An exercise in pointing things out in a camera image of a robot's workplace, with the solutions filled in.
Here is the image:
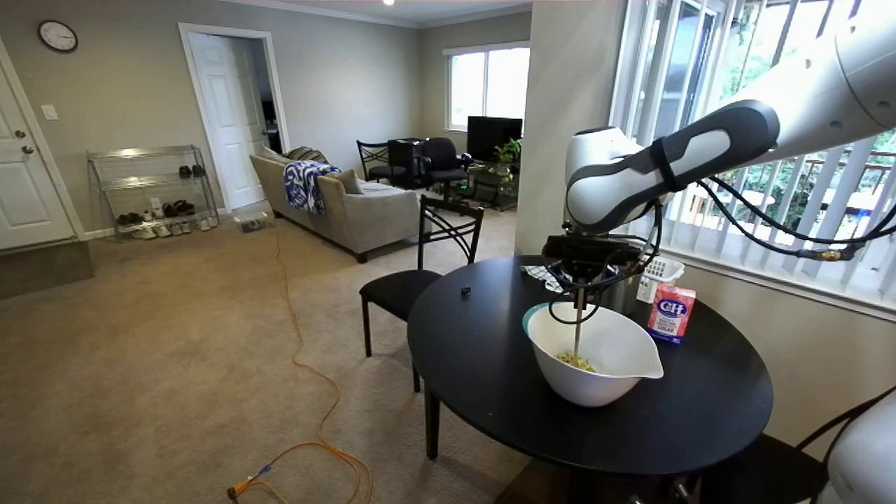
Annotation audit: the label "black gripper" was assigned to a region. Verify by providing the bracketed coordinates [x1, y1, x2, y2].
[540, 229, 646, 317]

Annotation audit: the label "white mixing bowl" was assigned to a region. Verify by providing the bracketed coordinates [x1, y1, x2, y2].
[521, 299, 667, 411]

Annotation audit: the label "metal utensil holder cup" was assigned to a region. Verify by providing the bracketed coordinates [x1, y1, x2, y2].
[610, 271, 646, 313]

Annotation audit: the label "white crumpled napkin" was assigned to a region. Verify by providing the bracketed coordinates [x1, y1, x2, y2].
[521, 262, 569, 294]

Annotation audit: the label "pile of pasta pieces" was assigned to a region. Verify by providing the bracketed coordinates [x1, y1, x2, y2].
[558, 350, 601, 376]

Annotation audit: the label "black round table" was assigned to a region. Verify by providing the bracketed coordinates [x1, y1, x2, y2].
[405, 254, 775, 479]

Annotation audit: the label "green house plant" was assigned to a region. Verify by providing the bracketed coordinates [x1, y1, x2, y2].
[491, 138, 526, 210]

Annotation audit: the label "black flat television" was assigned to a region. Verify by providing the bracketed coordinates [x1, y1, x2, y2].
[464, 114, 526, 167]

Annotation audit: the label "black metal dining chair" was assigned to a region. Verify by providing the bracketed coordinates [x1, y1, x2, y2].
[358, 194, 486, 394]
[698, 380, 896, 504]

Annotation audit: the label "black armchair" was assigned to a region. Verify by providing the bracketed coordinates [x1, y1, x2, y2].
[416, 133, 475, 201]

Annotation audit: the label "beige sofa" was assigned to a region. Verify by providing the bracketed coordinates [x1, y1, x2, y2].
[248, 145, 423, 266]

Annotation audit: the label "white vertical window blinds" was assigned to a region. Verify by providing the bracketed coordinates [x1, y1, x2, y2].
[610, 0, 896, 313]

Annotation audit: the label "blue white blanket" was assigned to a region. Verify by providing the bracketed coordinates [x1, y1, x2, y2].
[283, 160, 339, 216]

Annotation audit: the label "white open interior door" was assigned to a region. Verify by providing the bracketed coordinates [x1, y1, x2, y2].
[185, 31, 269, 213]

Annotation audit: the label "metal shoe rack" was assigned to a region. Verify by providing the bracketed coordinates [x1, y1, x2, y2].
[87, 142, 223, 240]

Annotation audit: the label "white panel entry door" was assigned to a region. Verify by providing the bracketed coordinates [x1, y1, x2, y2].
[0, 38, 85, 252]

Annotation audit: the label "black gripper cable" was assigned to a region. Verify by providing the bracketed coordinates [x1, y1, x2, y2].
[542, 199, 667, 328]

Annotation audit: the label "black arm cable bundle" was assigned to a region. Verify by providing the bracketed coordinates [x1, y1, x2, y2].
[695, 150, 896, 262]

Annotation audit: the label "orange extension cord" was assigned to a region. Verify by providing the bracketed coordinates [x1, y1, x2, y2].
[223, 222, 374, 504]

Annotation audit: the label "round wall clock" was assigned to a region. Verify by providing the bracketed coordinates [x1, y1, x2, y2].
[37, 17, 80, 55]

